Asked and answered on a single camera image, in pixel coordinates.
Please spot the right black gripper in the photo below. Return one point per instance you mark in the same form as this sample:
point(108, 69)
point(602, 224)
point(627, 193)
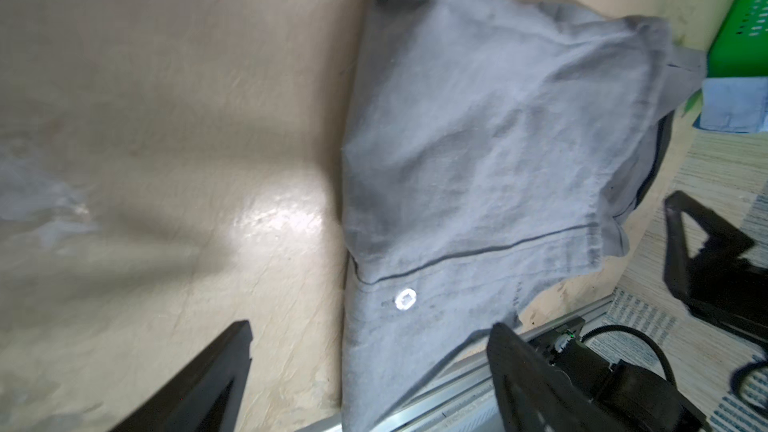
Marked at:
point(717, 284)

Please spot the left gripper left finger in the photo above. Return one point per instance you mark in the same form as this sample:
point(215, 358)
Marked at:
point(206, 395)

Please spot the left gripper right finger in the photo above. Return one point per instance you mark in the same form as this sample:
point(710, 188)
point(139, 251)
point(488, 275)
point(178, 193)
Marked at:
point(534, 396)

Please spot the grey long sleeve shirt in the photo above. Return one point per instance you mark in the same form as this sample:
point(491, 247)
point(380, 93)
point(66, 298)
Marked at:
point(493, 148)

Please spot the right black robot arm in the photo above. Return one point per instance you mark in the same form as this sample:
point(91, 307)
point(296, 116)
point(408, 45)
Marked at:
point(577, 390)

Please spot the light blue shirt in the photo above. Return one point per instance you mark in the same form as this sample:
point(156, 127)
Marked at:
point(734, 105)

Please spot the green plastic basket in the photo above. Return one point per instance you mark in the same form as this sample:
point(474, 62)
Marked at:
point(739, 48)

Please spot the aluminium front rail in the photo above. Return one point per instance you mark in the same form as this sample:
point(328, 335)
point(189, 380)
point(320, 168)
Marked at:
point(462, 397)

